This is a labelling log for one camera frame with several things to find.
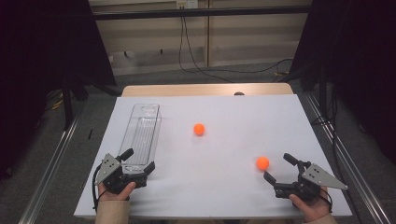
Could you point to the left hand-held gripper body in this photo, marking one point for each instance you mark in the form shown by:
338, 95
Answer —
116, 180

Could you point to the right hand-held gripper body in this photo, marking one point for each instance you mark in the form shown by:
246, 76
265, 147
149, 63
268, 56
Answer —
308, 183

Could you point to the orange ball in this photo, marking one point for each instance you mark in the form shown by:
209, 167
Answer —
199, 129
262, 163

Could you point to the clear plastic tray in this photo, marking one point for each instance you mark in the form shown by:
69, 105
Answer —
140, 137

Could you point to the person's left hand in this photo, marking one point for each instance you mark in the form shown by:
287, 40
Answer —
113, 197

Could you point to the person's right hand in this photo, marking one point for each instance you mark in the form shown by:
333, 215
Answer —
314, 208

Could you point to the white board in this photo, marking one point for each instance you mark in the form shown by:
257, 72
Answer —
224, 186

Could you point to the wooden table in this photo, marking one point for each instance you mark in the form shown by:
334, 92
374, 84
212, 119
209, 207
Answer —
186, 90

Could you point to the black curtain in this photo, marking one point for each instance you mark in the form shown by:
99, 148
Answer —
361, 62
37, 62

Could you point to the black horizontal bar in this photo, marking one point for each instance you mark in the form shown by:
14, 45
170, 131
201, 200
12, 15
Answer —
202, 13

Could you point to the metal floor rail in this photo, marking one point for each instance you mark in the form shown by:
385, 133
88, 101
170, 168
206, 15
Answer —
369, 194
46, 180

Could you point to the white wall socket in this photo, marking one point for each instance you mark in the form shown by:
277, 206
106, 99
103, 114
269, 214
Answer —
186, 3

